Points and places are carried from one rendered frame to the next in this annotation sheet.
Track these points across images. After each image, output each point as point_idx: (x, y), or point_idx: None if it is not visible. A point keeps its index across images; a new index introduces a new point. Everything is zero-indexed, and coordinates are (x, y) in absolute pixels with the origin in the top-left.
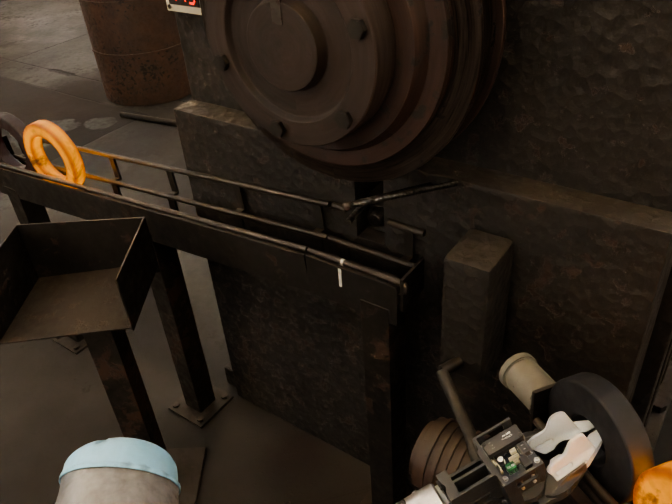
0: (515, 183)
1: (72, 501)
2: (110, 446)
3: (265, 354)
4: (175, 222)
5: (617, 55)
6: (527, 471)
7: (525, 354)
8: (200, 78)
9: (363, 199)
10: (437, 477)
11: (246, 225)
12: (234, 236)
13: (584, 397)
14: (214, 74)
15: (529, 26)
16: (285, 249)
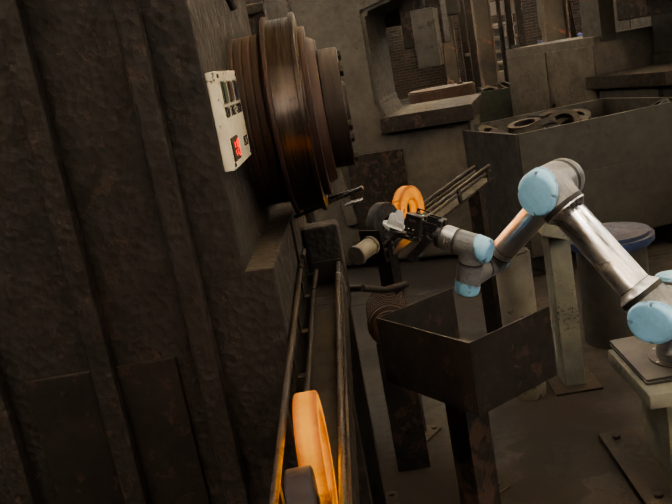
0: (285, 202)
1: (555, 167)
2: (534, 170)
3: None
4: (346, 348)
5: None
6: (423, 209)
7: (352, 246)
8: (242, 240)
9: (351, 189)
10: (441, 221)
11: (301, 354)
12: (344, 312)
13: (382, 209)
14: (243, 228)
15: None
16: (342, 290)
